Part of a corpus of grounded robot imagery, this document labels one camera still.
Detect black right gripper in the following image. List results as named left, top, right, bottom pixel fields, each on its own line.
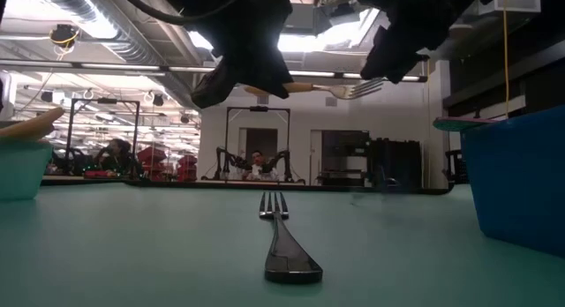
left=357, top=0, right=447, bottom=85

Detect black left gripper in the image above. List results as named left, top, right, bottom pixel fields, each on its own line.
left=156, top=0, right=295, bottom=109

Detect wooden handled silver fork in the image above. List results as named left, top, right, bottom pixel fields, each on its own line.
left=244, top=77, right=385, bottom=101
left=0, top=106, right=66, bottom=143

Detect iridescent blue metal fork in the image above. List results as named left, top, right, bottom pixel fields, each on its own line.
left=432, top=117, right=471, bottom=132

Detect black metal fork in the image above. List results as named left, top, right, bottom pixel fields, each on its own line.
left=259, top=191, right=324, bottom=285

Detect person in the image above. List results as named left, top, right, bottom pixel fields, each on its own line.
left=245, top=150, right=278, bottom=181
left=99, top=138, right=134, bottom=176

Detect red storage cart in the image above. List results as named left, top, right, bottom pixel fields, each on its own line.
left=175, top=153, right=200, bottom=181
left=135, top=146, right=168, bottom=181

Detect black cabinet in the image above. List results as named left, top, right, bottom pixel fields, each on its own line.
left=365, top=138, right=424, bottom=189

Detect dark shelf unit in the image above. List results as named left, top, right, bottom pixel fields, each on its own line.
left=320, top=129, right=371, bottom=185

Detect long tube light bar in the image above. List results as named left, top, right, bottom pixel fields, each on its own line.
left=0, top=57, right=428, bottom=84

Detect black chair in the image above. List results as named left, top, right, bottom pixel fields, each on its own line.
left=442, top=148, right=469, bottom=184

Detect blue plastic bin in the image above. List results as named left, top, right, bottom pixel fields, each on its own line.
left=459, top=104, right=565, bottom=258

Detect green plastic bin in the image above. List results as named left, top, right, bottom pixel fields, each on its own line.
left=0, top=139, right=54, bottom=201

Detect black rig frame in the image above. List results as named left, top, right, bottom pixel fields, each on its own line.
left=67, top=96, right=141, bottom=178
left=223, top=104, right=291, bottom=181

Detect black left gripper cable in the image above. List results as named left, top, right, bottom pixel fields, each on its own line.
left=115, top=0, right=248, bottom=26

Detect black yellow cable reel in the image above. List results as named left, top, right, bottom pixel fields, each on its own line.
left=47, top=22, right=80, bottom=50

